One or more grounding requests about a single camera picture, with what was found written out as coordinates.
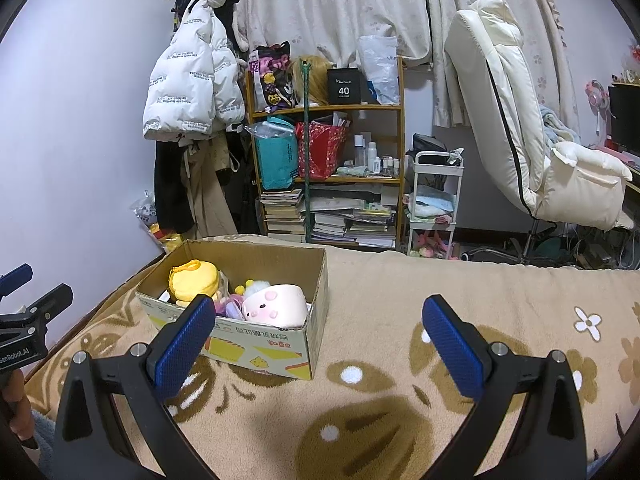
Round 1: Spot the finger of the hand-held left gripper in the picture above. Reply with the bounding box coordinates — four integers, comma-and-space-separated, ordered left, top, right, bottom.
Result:
0, 263, 34, 301
0, 283, 74, 333

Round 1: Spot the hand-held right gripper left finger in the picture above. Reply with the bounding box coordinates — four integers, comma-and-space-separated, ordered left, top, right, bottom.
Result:
54, 294, 217, 480

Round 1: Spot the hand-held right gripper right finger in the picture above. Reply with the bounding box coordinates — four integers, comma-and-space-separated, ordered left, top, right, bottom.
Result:
421, 295, 587, 480

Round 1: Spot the yellow dog plush toy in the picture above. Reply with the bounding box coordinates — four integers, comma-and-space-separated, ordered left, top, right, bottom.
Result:
167, 259, 222, 307

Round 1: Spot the printed cardboard box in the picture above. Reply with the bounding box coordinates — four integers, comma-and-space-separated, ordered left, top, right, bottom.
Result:
135, 239, 329, 380

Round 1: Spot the pink pig cube plush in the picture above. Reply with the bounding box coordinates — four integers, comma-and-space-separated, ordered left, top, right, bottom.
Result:
241, 284, 307, 327

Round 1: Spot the person's left hand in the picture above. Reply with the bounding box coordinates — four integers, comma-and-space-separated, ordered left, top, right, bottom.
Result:
2, 369, 37, 443

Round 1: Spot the beige patterned blanket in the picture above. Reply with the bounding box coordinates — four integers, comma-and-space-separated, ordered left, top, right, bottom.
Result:
22, 240, 640, 480

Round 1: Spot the blue fleece clothing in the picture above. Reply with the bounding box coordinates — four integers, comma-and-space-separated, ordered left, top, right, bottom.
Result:
27, 407, 57, 480

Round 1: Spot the plastic bag of toys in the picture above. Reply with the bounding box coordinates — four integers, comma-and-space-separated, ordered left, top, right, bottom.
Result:
132, 192, 184, 254

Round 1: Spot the light blue towel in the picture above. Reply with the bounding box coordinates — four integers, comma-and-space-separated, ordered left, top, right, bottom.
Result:
411, 195, 455, 217

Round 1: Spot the wide pile of books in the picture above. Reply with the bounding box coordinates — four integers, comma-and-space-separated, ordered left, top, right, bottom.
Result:
310, 185, 399, 251

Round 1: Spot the beige hanging garment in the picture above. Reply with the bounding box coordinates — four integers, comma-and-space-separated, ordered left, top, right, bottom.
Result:
185, 135, 239, 239

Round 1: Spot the black hanging garment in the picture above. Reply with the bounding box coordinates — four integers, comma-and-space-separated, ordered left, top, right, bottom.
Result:
154, 137, 199, 234

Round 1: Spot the narrow stack of books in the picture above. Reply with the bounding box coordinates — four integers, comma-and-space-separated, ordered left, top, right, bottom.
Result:
259, 189, 306, 244

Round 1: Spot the white trolley cart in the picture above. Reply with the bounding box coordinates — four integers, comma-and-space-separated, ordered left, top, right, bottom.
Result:
406, 150, 464, 260

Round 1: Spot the row of cosmetic bottles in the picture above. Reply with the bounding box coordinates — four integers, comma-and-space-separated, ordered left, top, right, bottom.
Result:
350, 132, 402, 177

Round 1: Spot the teal paper bag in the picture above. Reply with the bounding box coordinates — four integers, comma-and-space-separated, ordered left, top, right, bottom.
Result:
256, 117, 300, 191

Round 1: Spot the green pole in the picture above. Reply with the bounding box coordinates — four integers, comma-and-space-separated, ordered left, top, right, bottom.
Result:
299, 60, 316, 244

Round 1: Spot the wooden shelf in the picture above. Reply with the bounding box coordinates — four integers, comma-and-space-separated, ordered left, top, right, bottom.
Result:
245, 57, 406, 253

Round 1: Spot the red patterned bag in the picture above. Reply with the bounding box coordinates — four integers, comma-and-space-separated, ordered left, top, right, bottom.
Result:
295, 121, 349, 180

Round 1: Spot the clear plastic bag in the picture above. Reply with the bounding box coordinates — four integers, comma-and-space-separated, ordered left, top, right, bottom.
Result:
245, 121, 296, 139

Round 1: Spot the white puffer jacket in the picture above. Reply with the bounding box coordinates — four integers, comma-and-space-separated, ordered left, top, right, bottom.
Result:
142, 0, 247, 142

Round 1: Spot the white recliner chair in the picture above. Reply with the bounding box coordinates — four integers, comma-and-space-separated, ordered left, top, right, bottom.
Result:
444, 0, 634, 234

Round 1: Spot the pink and black printed bag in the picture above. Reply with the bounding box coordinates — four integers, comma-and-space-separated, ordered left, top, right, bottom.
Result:
249, 42, 296, 114

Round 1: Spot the black box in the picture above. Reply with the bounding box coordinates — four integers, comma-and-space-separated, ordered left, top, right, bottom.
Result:
327, 67, 362, 105

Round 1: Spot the black monitor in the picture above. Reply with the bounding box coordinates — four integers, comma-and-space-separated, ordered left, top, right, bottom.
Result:
607, 82, 640, 157

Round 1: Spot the pink fan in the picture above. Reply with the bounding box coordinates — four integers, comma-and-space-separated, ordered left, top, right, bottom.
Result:
584, 79, 614, 137

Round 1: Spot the white plastic bag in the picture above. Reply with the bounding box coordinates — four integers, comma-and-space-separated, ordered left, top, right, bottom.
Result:
358, 35, 401, 105

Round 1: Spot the blond wig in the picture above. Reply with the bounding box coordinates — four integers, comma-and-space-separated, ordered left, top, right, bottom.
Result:
290, 55, 335, 107

